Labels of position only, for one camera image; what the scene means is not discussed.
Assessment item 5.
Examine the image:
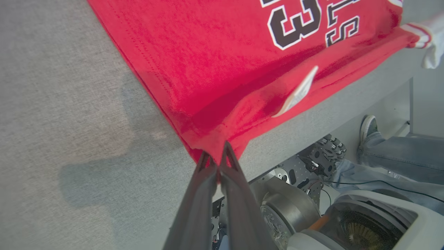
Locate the metal drive wheel hub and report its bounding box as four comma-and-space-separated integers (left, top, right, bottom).
260, 176, 321, 245

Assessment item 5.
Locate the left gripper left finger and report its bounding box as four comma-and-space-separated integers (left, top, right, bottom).
163, 151, 219, 250

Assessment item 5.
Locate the blue jeans leg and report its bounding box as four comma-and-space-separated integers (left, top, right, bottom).
331, 159, 444, 216
357, 132, 444, 185

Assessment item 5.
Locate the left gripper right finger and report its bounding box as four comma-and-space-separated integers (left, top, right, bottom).
219, 141, 278, 250

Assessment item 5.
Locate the grey sneaker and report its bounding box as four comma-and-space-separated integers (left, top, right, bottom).
359, 115, 379, 146

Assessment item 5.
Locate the black omni wheel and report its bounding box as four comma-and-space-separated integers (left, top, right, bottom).
307, 134, 347, 177

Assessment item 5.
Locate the red numbered basketball jersey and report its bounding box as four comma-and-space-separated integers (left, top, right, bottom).
87, 0, 444, 165

